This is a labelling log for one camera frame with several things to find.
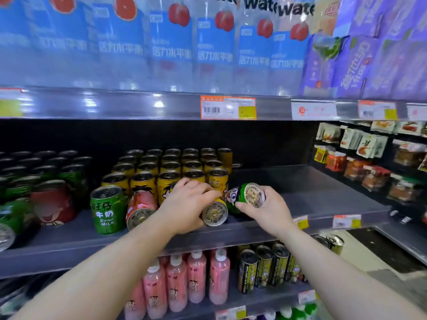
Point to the person's left hand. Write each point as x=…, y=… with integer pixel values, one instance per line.
x=186, y=206

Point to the person's right hand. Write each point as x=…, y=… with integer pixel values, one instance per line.
x=273, y=216

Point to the grey metal shelf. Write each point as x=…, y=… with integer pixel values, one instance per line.
x=133, y=104
x=267, y=298
x=283, y=193

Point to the rows of yellow cans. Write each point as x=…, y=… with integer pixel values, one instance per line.
x=143, y=183

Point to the rows of green cans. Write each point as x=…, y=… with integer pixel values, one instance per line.
x=71, y=176

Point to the person's right forearm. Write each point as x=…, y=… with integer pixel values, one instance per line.
x=350, y=283

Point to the person's left forearm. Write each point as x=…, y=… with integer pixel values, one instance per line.
x=100, y=279

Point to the white mascot shelf sign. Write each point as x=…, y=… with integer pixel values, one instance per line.
x=417, y=112
x=313, y=110

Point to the orange yellow price tag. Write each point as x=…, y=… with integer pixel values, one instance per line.
x=301, y=222
x=230, y=313
x=307, y=296
x=377, y=110
x=10, y=103
x=347, y=221
x=228, y=108

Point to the row of black yellow tins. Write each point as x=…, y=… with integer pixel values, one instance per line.
x=247, y=273

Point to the row of pink drink bottles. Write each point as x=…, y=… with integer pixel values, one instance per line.
x=196, y=276

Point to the row of colourful drink bottles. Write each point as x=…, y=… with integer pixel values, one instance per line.
x=310, y=309

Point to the row of blue label bottles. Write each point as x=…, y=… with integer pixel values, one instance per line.
x=170, y=46

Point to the stack of purple packets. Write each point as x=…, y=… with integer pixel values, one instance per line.
x=353, y=63

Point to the wall of hanging snack packets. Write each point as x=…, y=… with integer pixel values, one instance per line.
x=373, y=146

